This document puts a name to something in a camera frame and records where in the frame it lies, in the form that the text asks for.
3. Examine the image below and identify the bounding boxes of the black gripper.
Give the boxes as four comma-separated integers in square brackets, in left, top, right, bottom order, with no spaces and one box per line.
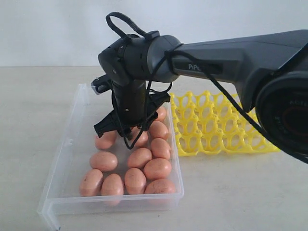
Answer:
[94,93,170,137]

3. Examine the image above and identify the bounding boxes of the brown egg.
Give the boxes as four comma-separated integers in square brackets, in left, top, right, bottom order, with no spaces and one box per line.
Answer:
[101,173,124,196]
[95,131,117,149]
[90,151,118,172]
[79,169,103,197]
[131,127,149,148]
[156,106,167,122]
[127,148,152,169]
[143,158,172,180]
[149,121,169,140]
[150,138,171,160]
[144,179,176,206]
[125,168,147,195]

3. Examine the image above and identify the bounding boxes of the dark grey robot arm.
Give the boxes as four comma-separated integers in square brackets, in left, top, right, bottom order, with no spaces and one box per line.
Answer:
[91,29,308,163]

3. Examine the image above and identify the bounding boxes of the yellow plastic egg tray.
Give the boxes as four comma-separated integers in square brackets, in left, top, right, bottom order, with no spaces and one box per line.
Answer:
[170,91,279,156]

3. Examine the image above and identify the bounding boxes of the clear plastic storage box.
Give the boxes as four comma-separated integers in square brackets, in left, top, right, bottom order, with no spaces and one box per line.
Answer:
[38,84,184,231]

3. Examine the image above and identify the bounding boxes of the black cable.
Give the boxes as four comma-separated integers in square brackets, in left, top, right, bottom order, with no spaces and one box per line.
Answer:
[105,12,308,165]

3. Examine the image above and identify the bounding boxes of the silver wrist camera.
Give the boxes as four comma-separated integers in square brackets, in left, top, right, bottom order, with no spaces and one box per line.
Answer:
[91,74,113,95]

